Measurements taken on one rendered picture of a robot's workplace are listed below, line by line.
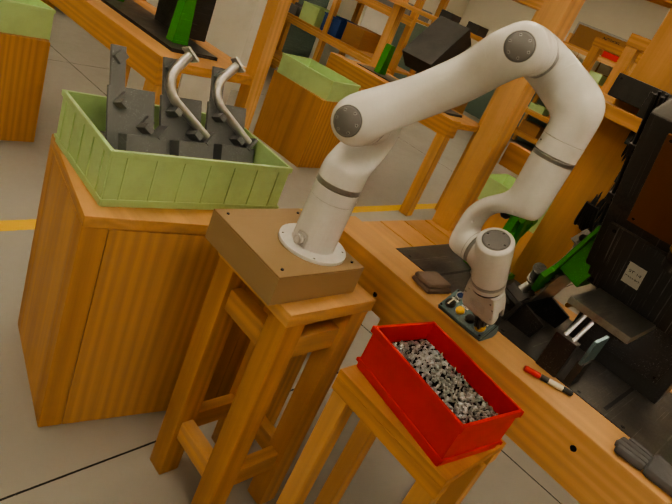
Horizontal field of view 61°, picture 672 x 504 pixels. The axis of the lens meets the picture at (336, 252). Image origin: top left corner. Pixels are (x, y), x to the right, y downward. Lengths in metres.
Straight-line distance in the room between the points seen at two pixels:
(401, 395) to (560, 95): 0.70
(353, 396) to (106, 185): 0.86
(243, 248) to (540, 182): 0.70
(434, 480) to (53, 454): 1.24
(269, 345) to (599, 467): 0.81
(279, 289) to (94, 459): 0.97
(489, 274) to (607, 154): 0.83
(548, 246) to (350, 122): 1.02
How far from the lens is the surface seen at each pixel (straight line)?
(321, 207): 1.42
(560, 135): 1.23
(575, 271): 1.67
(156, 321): 1.92
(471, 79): 1.26
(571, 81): 1.25
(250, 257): 1.40
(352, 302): 1.53
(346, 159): 1.40
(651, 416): 1.77
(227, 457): 1.70
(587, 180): 2.04
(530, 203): 1.26
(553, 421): 1.51
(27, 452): 2.07
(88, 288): 1.77
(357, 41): 7.37
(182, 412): 1.85
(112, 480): 2.02
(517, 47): 1.18
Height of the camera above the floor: 1.57
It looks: 24 degrees down
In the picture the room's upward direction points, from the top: 24 degrees clockwise
